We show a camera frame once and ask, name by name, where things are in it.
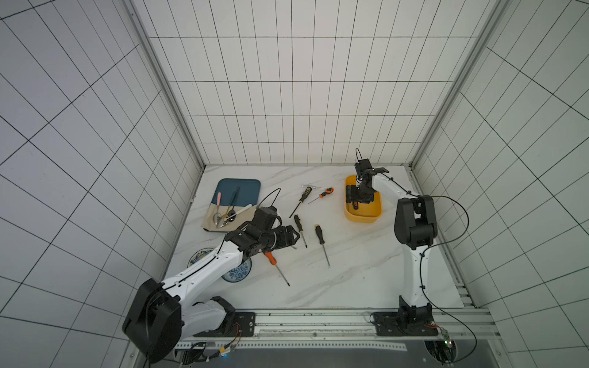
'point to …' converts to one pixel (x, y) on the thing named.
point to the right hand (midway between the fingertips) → (348, 197)
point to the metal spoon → (222, 222)
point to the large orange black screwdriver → (274, 261)
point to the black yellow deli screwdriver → (322, 241)
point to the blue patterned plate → (239, 273)
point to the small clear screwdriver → (304, 185)
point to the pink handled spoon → (218, 218)
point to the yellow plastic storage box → (366, 212)
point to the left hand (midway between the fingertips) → (288, 242)
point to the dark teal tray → (249, 192)
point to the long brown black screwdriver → (307, 191)
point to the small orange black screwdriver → (327, 192)
